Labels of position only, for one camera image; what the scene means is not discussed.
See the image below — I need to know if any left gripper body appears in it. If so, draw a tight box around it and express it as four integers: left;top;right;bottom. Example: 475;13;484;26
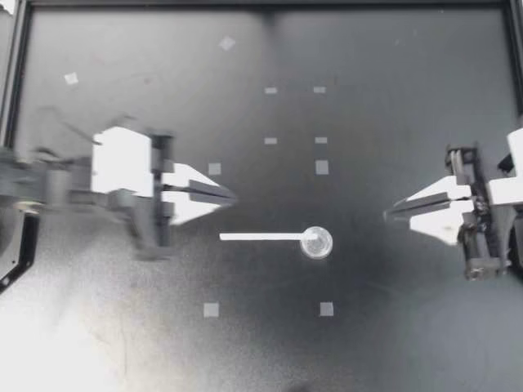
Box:
129;130;177;261

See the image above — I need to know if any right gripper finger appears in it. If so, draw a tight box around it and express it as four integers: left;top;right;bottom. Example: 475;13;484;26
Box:
382;175;474;221
393;198;472;247

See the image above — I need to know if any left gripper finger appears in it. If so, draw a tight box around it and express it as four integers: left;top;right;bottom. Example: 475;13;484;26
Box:
162;191;238;226
162;162;239;202

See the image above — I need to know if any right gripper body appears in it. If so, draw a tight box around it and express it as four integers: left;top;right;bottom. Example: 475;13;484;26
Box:
445;141;512;282

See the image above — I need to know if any clear plastic cup with lid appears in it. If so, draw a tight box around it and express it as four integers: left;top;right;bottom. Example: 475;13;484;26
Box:
299;225;333;260

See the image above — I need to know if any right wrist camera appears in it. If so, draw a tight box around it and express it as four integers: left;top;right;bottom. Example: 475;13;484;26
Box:
487;128;523;206

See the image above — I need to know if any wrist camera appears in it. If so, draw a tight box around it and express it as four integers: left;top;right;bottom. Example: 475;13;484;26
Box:
487;128;523;206
91;127;153;194

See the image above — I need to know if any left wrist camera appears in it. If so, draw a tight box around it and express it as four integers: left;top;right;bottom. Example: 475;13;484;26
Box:
91;127;153;194

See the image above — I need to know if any black frame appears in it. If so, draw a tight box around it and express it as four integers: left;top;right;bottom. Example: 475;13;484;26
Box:
0;0;523;149

